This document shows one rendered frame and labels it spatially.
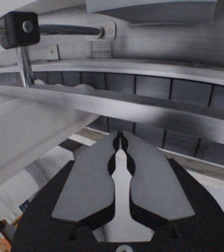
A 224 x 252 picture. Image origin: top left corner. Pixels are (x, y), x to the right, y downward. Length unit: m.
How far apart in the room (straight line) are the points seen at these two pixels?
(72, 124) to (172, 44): 0.15
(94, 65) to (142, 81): 0.06
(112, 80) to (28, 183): 0.40
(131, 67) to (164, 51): 0.06
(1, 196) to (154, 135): 0.42
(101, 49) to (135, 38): 0.06
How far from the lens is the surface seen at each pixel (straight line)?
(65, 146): 0.32
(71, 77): 0.22
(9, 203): 0.49
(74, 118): 0.16
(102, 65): 0.19
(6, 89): 0.20
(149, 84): 0.16
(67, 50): 0.29
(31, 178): 0.50
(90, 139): 0.19
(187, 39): 0.20
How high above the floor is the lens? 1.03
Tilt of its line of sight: 48 degrees down
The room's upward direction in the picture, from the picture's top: 129 degrees counter-clockwise
